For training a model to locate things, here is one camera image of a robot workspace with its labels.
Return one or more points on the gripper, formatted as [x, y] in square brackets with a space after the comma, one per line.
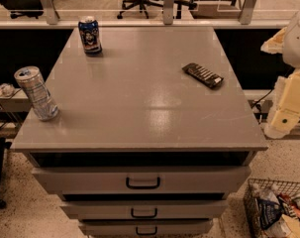
[297, 45]

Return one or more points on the blue pepsi can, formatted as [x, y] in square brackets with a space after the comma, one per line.
[89, 34]

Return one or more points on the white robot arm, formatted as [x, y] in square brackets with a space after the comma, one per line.
[291, 46]

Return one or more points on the silver energy drink can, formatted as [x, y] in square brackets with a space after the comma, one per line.
[31, 81]

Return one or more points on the black chocolate bar wrapper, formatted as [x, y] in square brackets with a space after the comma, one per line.
[204, 75]

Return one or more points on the snack bags in basket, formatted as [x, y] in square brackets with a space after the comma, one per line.
[279, 213]

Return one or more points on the grey drawer cabinet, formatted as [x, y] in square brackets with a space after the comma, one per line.
[134, 106]

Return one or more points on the black office chair centre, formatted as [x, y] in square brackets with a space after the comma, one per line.
[170, 8]

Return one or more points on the top grey drawer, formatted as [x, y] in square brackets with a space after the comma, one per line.
[125, 180]

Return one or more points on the grey drawer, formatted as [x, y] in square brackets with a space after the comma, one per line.
[145, 227]
[125, 180]
[145, 209]

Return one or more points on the middle grey drawer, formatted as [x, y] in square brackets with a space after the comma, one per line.
[145, 209]

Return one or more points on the bottom grey drawer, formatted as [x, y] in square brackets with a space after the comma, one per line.
[145, 227]

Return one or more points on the clutter on left shelf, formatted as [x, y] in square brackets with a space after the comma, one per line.
[6, 90]

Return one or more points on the wire basket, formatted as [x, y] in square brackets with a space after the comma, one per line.
[290, 188]

